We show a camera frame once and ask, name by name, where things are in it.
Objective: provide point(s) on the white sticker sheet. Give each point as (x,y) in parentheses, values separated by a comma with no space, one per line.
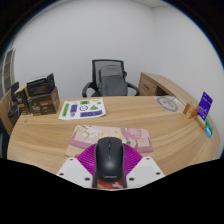
(82,109)

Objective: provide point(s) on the grey backpack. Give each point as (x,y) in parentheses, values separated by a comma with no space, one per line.
(112,81)

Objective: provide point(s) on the dark brown cardboard box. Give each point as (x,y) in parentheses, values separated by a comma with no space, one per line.
(40,85)

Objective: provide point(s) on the black mesh office chair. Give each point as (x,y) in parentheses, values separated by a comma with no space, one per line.
(95,71)

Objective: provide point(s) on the round grey disc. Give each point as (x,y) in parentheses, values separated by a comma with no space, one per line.
(167,104)

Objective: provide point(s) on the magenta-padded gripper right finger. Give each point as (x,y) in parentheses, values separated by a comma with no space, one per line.
(143,169)

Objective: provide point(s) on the small orange box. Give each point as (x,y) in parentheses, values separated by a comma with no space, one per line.
(190,111)

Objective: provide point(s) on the small brown cardboard box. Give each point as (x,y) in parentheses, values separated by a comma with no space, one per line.
(22,103)

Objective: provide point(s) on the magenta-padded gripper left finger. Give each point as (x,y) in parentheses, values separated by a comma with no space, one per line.
(75,170)

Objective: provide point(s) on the wooden side cabinet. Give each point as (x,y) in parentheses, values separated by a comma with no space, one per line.
(156,85)

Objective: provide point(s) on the teal card pack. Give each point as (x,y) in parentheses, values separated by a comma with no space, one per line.
(209,128)

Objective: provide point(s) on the black computer mouse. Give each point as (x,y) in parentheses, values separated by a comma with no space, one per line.
(109,160)

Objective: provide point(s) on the wooden shelf unit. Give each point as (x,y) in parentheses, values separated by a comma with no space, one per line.
(8,71)

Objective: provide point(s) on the cartoon print mouse pad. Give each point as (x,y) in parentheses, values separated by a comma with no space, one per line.
(83,136)

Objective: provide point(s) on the purple card stand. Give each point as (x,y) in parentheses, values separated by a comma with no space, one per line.
(205,105)

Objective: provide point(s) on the wide brown cardboard box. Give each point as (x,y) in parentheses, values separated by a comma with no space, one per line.
(44,104)

